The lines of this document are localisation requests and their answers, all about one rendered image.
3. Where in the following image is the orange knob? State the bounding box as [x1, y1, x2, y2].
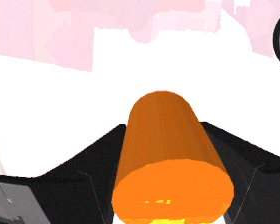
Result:
[112, 91, 234, 224]

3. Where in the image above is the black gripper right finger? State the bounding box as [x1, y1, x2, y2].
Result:
[200, 121, 280, 224]

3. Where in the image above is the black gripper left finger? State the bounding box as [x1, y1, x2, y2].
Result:
[0, 124, 127, 224]

